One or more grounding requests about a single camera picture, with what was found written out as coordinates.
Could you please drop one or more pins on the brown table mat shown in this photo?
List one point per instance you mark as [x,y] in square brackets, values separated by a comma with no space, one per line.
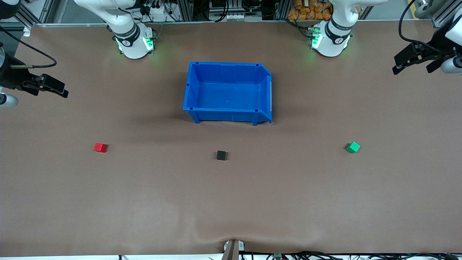
[231,202]

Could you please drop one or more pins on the small green connector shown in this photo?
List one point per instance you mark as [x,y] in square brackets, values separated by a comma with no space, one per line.
[277,256]

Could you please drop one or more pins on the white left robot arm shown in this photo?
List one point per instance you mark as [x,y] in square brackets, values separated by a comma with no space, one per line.
[330,39]

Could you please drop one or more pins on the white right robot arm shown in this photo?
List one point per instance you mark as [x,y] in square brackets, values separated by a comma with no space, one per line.
[131,43]

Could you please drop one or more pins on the grey table clamp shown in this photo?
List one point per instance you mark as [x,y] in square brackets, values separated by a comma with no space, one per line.
[232,251]

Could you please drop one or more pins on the aluminium frame profile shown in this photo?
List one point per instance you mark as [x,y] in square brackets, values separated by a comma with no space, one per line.
[442,18]
[30,16]

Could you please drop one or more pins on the orange snack packets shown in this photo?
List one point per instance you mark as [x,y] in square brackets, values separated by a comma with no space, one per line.
[306,11]

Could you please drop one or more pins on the grey round fitting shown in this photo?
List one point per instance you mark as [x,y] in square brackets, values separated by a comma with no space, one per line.
[423,10]

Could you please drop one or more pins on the small red cube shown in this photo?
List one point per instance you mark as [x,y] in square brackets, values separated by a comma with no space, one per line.
[100,147]

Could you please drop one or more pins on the blue plastic storage bin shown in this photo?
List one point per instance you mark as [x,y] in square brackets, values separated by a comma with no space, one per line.
[227,95]

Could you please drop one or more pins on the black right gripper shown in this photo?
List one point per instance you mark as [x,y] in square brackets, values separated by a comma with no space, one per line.
[11,78]

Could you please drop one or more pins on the white power strip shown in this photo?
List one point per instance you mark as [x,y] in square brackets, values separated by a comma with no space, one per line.
[158,16]

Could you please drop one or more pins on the small black cube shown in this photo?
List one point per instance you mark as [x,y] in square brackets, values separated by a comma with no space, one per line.
[221,155]

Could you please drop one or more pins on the small green cube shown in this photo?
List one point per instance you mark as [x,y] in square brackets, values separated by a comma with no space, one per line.
[353,147]

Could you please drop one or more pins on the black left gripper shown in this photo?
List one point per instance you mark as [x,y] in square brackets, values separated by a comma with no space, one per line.
[435,46]

